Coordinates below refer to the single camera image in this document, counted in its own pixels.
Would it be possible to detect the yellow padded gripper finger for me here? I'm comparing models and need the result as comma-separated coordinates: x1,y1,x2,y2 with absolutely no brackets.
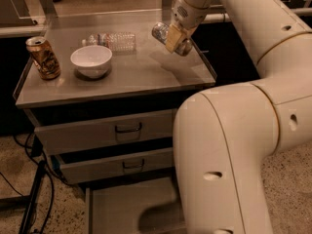
166,24,185,53

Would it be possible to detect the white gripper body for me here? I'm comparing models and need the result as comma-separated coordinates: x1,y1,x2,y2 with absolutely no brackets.
173,0,211,30

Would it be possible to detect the silver redbull can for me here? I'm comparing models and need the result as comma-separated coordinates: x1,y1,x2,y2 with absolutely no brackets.
151,22,193,57

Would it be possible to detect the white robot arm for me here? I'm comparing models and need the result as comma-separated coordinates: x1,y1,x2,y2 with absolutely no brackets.
167,0,312,234

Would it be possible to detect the steel drawer cabinet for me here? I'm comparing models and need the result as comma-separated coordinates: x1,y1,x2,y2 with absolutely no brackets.
16,10,215,234

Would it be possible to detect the gold tall drink can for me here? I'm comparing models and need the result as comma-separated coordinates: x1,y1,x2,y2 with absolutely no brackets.
25,36,60,80

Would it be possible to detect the top steel drawer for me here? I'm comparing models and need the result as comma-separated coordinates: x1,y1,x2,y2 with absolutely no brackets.
35,109,176,155

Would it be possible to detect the steel drawer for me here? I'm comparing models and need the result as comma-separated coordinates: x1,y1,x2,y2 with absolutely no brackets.
85,177,187,234
35,109,176,155
60,147,174,184

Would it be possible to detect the middle steel drawer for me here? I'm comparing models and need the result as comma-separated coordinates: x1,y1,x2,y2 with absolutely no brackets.
60,147,174,184

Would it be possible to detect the bottom steel drawer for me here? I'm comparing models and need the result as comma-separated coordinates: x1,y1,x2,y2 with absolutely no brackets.
85,177,187,234

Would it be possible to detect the clear plastic water bottle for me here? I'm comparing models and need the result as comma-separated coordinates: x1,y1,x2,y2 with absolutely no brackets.
82,32,137,52

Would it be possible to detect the white ceramic bowl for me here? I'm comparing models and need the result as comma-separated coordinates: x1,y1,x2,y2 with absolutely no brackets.
70,45,112,79

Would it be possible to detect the black floor stand bar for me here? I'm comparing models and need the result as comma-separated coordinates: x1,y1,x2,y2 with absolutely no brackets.
19,161,45,234

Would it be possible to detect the white horizontal rail pipe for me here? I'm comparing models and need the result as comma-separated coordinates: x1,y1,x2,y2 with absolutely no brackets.
203,8,312,23

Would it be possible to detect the black floor cable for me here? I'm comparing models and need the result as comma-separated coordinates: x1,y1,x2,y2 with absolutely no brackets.
0,132,66,234

